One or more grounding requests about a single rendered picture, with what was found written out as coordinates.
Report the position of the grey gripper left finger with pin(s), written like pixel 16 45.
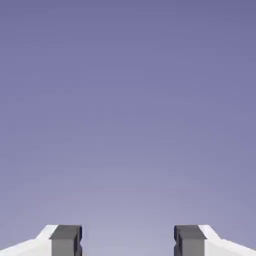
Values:
pixel 62 243

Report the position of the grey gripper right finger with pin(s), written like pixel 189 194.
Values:
pixel 193 243

